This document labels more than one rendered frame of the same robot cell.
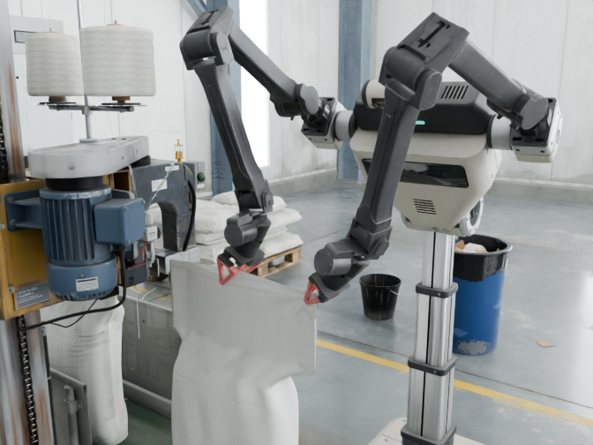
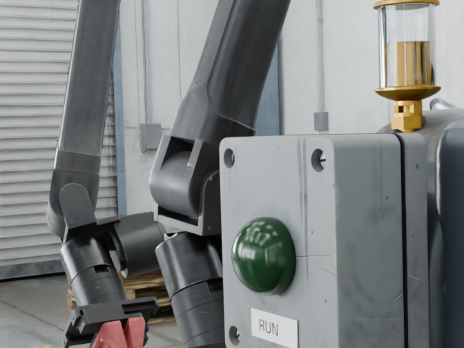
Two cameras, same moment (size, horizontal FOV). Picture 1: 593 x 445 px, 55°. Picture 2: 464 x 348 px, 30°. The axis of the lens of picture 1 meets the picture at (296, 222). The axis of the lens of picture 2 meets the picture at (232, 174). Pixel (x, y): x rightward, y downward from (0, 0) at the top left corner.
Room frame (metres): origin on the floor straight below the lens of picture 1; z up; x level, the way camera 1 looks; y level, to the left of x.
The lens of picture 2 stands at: (2.10, 0.42, 1.33)
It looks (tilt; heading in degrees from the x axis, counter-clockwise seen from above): 3 degrees down; 202
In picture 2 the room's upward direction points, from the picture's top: 2 degrees counter-clockwise
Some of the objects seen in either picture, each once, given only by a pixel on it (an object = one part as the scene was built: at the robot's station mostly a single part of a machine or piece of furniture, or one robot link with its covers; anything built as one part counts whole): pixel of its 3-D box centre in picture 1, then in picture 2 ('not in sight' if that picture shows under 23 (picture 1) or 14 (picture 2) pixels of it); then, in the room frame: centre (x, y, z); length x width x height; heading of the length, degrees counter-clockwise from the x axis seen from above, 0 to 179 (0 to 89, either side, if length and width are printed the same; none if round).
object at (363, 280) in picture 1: (379, 297); not in sight; (3.82, -0.59, 0.13); 0.30 x 0.30 x 0.26
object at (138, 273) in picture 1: (130, 273); not in sight; (1.55, 0.47, 1.04); 0.08 x 0.06 x 0.05; 145
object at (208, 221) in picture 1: (221, 217); not in sight; (4.51, 0.61, 0.56); 0.66 x 0.42 x 0.15; 145
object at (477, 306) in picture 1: (467, 293); not in sight; (3.37, -1.06, 0.32); 0.51 x 0.48 x 0.65; 145
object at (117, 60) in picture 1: (118, 63); not in sight; (1.39, 0.42, 1.61); 0.17 x 0.17 x 0.17
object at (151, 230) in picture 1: (148, 239); not in sight; (1.53, 0.41, 1.14); 0.05 x 0.04 x 0.16; 145
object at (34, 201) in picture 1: (41, 211); not in sight; (1.28, 0.58, 1.27); 0.12 x 0.09 x 0.09; 145
